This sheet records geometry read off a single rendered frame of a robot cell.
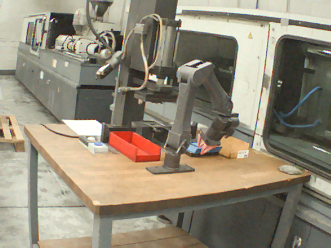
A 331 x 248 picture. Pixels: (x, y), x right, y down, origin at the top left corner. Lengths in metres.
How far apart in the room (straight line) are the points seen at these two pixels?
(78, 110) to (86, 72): 0.48
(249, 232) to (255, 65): 0.98
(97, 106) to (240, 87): 2.96
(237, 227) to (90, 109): 3.12
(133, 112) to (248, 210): 0.87
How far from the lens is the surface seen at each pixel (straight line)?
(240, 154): 2.03
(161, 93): 2.02
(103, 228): 1.36
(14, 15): 11.04
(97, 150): 1.77
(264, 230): 2.34
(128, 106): 2.22
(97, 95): 5.18
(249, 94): 2.45
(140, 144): 1.91
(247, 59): 2.48
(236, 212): 2.51
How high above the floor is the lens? 1.43
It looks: 12 degrees down
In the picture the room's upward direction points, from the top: 8 degrees clockwise
